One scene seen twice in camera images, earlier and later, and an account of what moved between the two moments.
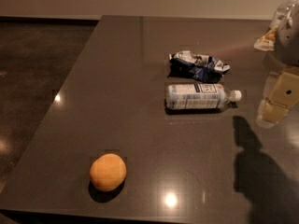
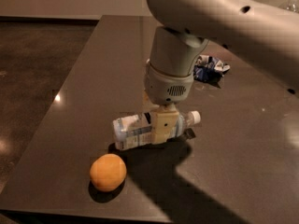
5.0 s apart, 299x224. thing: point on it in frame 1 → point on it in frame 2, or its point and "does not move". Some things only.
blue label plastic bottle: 200,96 → 137,130
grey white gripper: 288,44 → 163,88
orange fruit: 107,172 does not move
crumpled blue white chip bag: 186,63 does not move
